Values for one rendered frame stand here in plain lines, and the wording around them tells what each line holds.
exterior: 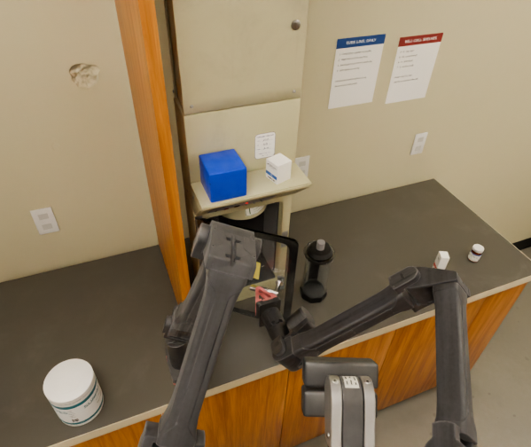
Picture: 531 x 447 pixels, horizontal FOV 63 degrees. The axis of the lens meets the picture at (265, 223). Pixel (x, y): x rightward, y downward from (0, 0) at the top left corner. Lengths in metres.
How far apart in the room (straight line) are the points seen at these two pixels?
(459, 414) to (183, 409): 0.47
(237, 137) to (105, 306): 0.84
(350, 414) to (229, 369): 0.97
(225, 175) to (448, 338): 0.62
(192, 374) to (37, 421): 0.86
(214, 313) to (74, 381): 0.75
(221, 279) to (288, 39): 0.66
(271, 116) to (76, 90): 0.64
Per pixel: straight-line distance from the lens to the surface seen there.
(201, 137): 1.15
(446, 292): 1.00
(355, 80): 1.84
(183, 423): 0.77
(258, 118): 1.17
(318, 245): 1.47
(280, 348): 1.14
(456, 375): 0.92
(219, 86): 1.10
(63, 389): 1.36
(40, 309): 1.77
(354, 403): 0.53
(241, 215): 1.37
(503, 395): 2.85
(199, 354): 0.71
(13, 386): 1.61
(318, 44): 1.69
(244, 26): 1.07
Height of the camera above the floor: 2.21
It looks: 41 degrees down
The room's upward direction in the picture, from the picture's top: 2 degrees clockwise
